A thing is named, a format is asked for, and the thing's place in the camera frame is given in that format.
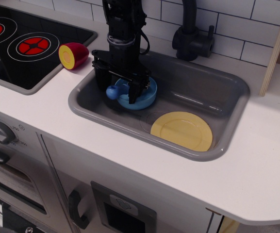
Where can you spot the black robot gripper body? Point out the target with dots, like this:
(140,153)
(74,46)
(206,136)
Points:
(122,60)

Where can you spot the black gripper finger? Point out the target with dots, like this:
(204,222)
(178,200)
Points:
(135,90)
(103,78)

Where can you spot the blue handled grey spoon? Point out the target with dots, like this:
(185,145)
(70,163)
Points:
(113,92)

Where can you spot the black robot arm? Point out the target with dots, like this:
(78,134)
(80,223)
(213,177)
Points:
(125,19)

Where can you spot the blue plastic bowl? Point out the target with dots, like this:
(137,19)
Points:
(146,99)

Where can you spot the grey toy sink basin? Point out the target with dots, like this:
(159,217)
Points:
(217,97)

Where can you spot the red yellow toy fruit half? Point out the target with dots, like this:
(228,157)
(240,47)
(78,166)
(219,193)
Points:
(72,55)

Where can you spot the yellow plastic plate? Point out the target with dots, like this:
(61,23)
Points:
(184,129)

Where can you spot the dark grey toy faucet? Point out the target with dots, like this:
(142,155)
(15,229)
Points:
(187,40)

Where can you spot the black toy stovetop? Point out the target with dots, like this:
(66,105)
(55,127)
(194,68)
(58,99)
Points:
(29,49)

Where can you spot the grey oven knob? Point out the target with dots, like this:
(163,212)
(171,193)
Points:
(6,134)

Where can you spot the grey dispenser panel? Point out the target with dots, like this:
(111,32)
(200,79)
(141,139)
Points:
(121,214)

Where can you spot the toy oven door window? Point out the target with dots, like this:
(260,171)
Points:
(16,186)

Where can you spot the dark grey cabinet handle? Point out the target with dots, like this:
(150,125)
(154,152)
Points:
(74,200)

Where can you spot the wooden side post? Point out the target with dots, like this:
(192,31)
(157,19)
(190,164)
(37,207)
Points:
(270,67)

